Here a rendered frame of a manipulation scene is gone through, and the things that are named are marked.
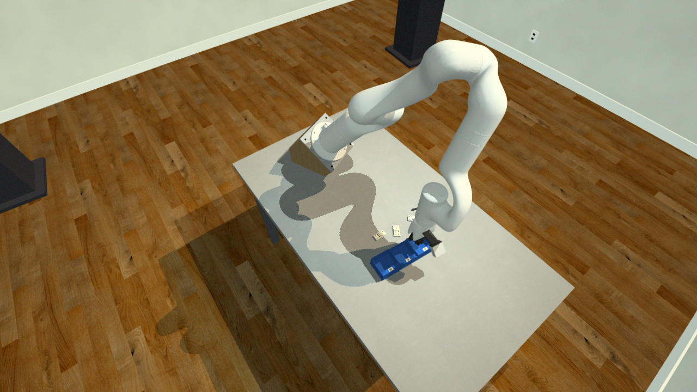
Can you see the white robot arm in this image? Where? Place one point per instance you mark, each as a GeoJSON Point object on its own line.
{"type": "Point", "coordinates": [377, 108]}

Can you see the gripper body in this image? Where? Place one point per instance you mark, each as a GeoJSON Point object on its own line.
{"type": "Point", "coordinates": [418, 230]}

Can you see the blue rack of bins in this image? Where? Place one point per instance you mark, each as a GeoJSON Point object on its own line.
{"type": "Point", "coordinates": [398, 257]}

